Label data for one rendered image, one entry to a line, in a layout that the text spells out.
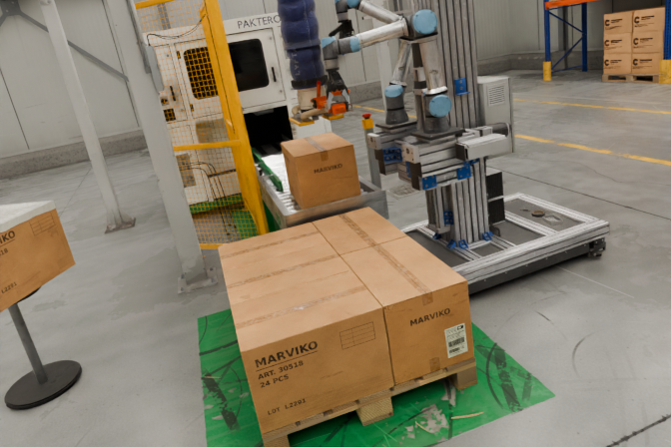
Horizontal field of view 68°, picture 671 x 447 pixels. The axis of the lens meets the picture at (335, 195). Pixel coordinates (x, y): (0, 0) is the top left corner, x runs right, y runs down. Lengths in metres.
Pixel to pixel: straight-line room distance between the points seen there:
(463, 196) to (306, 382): 1.61
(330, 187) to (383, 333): 1.37
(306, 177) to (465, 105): 1.09
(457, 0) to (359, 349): 1.96
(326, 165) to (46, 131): 9.33
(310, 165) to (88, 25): 9.09
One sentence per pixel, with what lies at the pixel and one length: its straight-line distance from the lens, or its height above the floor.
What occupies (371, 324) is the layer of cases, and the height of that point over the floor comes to 0.48.
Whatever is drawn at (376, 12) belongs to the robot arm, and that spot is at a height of 1.72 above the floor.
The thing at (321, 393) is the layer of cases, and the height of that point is 0.24.
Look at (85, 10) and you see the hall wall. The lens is 11.85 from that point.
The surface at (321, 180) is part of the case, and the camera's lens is 3.23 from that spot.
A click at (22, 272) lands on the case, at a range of 3.04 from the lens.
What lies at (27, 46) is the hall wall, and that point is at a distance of 11.97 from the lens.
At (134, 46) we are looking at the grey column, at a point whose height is 1.78.
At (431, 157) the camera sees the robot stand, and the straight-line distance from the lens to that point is 2.78.
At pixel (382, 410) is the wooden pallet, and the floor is 0.05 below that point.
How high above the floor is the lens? 1.62
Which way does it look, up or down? 18 degrees down
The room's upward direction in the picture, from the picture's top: 10 degrees counter-clockwise
